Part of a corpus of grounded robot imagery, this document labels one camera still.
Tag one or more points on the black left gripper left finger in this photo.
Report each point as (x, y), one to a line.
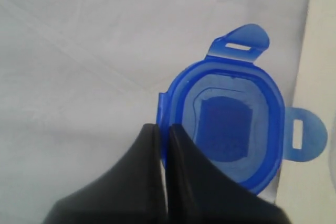
(130, 192)

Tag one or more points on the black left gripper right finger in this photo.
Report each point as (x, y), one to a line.
(198, 192)

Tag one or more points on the blue plastic snap lid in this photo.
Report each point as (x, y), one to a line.
(235, 114)

